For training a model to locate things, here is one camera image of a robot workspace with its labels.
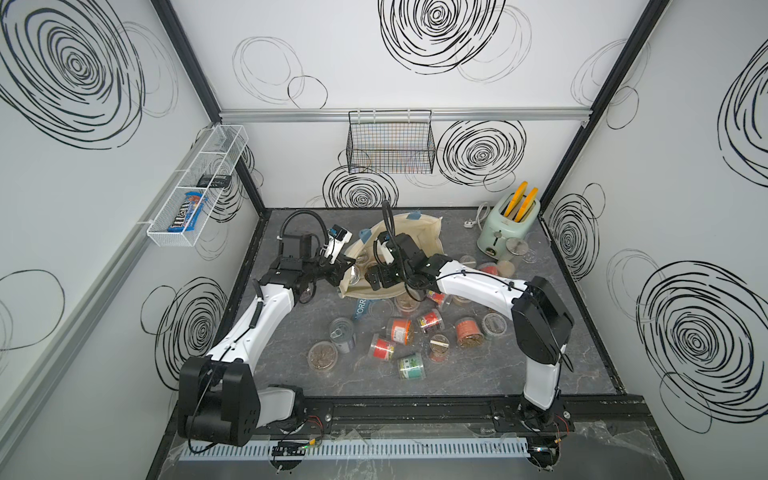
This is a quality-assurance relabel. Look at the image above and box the cream canvas tote bag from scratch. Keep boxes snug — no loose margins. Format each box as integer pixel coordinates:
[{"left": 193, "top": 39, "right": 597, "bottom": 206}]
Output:
[{"left": 338, "top": 212, "right": 444, "bottom": 300}]

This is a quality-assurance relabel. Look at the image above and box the red floral label jar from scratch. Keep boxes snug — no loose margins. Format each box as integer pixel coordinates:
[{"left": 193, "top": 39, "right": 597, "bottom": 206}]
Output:
[{"left": 417, "top": 309, "right": 445, "bottom": 334}]

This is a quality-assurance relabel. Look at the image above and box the clear jar red band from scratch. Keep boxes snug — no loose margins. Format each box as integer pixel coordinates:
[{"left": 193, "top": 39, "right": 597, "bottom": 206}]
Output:
[{"left": 459, "top": 255, "right": 477, "bottom": 269}]

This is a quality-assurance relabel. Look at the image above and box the orange barcode label jar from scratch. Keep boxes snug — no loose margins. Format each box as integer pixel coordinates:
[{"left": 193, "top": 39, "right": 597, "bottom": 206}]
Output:
[{"left": 387, "top": 317, "right": 413, "bottom": 345}]

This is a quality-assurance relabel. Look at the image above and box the grey label seed jar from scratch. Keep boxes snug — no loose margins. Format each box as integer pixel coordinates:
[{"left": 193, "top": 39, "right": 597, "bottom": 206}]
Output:
[{"left": 329, "top": 317, "right": 356, "bottom": 354}]

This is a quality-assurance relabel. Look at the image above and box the red label seed jar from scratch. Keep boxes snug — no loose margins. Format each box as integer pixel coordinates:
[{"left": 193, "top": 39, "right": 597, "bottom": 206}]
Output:
[{"left": 368, "top": 334, "right": 396, "bottom": 362}]

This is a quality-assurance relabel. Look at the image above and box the clear brown seed jar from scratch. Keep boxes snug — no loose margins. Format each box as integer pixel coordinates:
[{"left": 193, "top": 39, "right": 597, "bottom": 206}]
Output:
[{"left": 307, "top": 341, "right": 339, "bottom": 372}]

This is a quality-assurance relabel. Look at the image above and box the orange label seed jar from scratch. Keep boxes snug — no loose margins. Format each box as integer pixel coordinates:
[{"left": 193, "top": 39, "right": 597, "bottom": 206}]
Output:
[{"left": 455, "top": 317, "right": 485, "bottom": 348}]

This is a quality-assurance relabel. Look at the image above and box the teal green label jar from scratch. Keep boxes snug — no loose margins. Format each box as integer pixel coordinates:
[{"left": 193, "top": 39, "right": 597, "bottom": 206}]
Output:
[{"left": 397, "top": 353, "right": 426, "bottom": 380}]

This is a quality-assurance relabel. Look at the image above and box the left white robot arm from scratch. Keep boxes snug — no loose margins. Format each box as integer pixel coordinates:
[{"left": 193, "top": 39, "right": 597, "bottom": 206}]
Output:
[{"left": 177, "top": 225, "right": 354, "bottom": 447}]

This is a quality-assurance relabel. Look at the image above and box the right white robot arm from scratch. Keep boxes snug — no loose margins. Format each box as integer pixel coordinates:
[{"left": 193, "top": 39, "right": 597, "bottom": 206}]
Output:
[{"left": 366, "top": 233, "right": 574, "bottom": 429}]

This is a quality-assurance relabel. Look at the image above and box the blue candy bag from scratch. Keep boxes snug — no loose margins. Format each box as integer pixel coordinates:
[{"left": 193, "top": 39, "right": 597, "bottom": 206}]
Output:
[{"left": 166, "top": 191, "right": 204, "bottom": 233}]

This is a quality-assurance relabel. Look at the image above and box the clear empty-looking jar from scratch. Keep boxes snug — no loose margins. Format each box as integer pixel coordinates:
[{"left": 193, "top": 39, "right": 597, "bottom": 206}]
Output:
[{"left": 348, "top": 265, "right": 364, "bottom": 286}]

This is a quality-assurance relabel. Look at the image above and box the black small device on shelf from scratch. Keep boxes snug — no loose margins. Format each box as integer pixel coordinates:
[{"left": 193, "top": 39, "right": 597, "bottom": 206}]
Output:
[{"left": 196, "top": 174, "right": 232, "bottom": 189}]

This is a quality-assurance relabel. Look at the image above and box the clear plastic cup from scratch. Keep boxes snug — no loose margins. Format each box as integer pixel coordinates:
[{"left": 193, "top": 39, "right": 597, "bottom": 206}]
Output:
[{"left": 496, "top": 237, "right": 530, "bottom": 278}]

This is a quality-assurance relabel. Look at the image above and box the mint green toaster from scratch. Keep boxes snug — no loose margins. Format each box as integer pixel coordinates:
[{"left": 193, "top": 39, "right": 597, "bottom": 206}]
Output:
[{"left": 476, "top": 193, "right": 540, "bottom": 260}]

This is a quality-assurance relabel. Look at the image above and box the yellow toast slice left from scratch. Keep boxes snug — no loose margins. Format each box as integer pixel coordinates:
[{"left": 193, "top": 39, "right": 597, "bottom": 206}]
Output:
[{"left": 503, "top": 181, "right": 528, "bottom": 218}]

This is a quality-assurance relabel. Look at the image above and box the yellow toast slice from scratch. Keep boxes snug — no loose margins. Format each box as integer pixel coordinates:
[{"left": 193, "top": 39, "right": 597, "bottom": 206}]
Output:
[
  {"left": 514, "top": 187, "right": 538, "bottom": 223},
  {"left": 503, "top": 181, "right": 528, "bottom": 218}
]

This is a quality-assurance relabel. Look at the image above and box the yellow toast slice right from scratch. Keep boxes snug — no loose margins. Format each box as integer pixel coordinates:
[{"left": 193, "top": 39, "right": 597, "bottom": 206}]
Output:
[{"left": 514, "top": 187, "right": 538, "bottom": 223}]

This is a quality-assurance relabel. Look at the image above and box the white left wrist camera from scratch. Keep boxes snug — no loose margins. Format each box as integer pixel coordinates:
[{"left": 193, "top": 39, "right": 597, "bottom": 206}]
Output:
[{"left": 324, "top": 224, "right": 352, "bottom": 264}]

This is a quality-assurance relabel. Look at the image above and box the black wire wall basket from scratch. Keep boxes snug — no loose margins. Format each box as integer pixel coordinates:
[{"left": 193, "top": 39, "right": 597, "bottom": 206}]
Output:
[{"left": 345, "top": 109, "right": 437, "bottom": 174}]

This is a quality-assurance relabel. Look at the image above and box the white wire wall shelf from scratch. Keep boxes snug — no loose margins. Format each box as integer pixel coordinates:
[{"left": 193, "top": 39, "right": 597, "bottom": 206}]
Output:
[{"left": 147, "top": 124, "right": 248, "bottom": 247}]

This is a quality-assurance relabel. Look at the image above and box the white slotted cable duct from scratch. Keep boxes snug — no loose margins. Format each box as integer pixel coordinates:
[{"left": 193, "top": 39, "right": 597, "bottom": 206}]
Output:
[{"left": 179, "top": 437, "right": 531, "bottom": 461}]

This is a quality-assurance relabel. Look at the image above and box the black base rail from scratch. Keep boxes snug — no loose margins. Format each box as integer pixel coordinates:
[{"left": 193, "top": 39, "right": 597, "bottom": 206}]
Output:
[{"left": 285, "top": 394, "right": 651, "bottom": 433}]

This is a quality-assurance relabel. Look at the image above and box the black aluminium frame post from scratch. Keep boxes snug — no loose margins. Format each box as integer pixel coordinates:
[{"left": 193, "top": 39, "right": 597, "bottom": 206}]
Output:
[{"left": 151, "top": 0, "right": 268, "bottom": 218}]

